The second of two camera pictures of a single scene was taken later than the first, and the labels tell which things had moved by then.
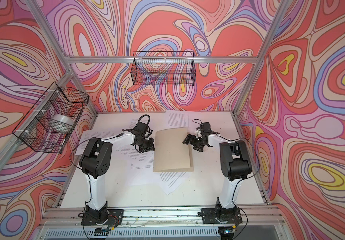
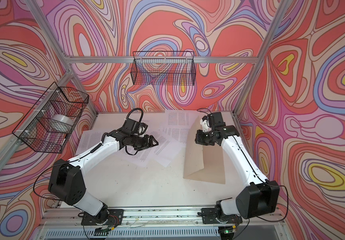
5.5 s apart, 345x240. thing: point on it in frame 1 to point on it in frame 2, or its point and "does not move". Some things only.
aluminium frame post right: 251,81 does not move
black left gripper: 151,147 does not move
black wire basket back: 163,68 does not move
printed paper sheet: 134,161 to 162,154
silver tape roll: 61,123 does not move
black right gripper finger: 189,138 to 200,137
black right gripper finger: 200,148 to 211,142
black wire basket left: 46,127 does not move
